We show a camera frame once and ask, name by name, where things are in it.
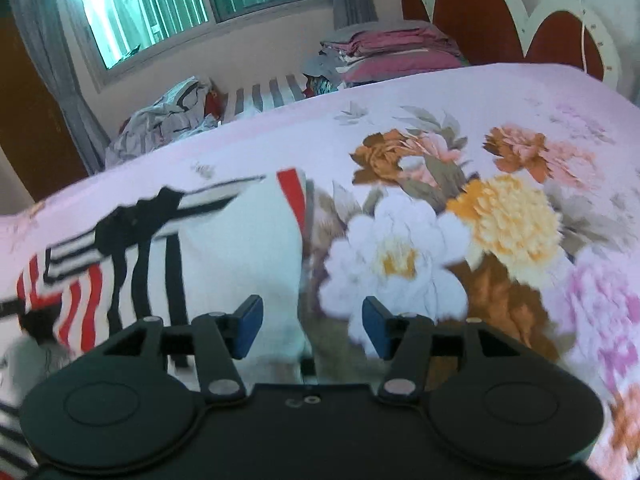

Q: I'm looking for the crumpled grey white clothes pile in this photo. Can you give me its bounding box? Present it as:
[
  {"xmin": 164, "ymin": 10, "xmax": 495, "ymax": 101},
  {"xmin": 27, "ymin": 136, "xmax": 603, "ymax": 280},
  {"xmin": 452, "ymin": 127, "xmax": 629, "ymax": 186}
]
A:
[{"xmin": 105, "ymin": 77, "xmax": 226, "ymax": 169}]

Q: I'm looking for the pink floral bedsheet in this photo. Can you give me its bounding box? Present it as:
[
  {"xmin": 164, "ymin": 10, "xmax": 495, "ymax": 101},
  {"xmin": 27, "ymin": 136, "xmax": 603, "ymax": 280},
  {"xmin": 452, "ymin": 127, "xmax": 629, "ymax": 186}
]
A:
[{"xmin": 1, "ymin": 64, "xmax": 639, "ymax": 479}]

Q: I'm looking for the white hanging cable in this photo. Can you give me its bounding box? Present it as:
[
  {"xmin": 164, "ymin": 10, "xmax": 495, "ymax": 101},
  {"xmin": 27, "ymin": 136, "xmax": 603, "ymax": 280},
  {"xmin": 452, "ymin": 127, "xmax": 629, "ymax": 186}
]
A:
[{"xmin": 552, "ymin": 0, "xmax": 609, "ymax": 74}]

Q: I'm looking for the grey white striped cloth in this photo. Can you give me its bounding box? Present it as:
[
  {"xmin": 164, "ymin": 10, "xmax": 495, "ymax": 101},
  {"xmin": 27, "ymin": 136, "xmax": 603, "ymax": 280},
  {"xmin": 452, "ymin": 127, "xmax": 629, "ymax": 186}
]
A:
[{"xmin": 222, "ymin": 74, "xmax": 306, "ymax": 124}]

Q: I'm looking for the dark wooden door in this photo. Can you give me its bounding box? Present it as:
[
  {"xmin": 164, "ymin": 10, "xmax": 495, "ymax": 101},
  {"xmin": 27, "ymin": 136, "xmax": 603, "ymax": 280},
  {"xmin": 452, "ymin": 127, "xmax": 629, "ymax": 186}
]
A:
[{"xmin": 1, "ymin": 0, "xmax": 87, "ymax": 200}]

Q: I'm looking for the red white scalloped headboard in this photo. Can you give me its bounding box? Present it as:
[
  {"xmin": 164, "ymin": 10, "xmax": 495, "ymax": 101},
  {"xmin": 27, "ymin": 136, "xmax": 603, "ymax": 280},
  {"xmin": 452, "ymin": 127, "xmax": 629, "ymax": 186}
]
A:
[{"xmin": 401, "ymin": 0, "xmax": 622, "ymax": 89}]

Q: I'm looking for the striped red black white sweater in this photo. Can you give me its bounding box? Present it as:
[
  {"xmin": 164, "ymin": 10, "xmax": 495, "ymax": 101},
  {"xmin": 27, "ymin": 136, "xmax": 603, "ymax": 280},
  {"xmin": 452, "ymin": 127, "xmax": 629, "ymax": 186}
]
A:
[{"xmin": 1, "ymin": 169, "xmax": 307, "ymax": 479}]

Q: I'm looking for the stack of folded pink clothes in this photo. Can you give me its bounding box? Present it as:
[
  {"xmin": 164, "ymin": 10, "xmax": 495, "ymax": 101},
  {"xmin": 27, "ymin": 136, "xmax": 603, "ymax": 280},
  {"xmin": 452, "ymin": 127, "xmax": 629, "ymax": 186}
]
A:
[{"xmin": 302, "ymin": 21, "xmax": 469, "ymax": 89}]

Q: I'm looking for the colourful patterned cloth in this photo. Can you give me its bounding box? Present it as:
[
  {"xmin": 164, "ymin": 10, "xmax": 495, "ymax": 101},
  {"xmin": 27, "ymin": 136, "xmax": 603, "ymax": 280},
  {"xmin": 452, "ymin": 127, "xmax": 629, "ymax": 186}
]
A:
[{"xmin": 303, "ymin": 75, "xmax": 346, "ymax": 99}]

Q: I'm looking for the left grey curtain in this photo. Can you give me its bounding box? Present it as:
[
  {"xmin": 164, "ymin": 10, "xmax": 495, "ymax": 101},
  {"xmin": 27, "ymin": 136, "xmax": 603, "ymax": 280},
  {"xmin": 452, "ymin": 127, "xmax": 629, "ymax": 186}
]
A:
[{"xmin": 9, "ymin": 0, "xmax": 110, "ymax": 174}]

